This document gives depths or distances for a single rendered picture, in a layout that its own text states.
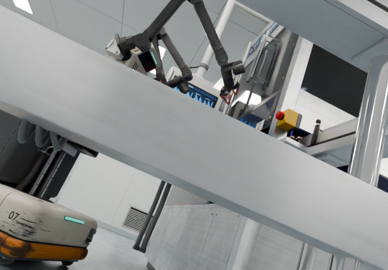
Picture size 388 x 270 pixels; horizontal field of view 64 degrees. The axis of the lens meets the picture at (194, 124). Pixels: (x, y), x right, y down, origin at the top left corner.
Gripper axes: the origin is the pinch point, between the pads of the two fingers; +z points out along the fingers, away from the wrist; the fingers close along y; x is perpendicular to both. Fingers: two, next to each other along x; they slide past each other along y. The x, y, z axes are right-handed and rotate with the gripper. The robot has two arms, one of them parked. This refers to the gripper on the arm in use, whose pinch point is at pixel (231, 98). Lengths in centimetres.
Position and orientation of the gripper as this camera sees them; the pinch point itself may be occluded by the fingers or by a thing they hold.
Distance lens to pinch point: 181.4
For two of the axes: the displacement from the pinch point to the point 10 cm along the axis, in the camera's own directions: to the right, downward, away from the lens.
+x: -8.2, -1.4, 5.5
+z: 2.5, 7.8, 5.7
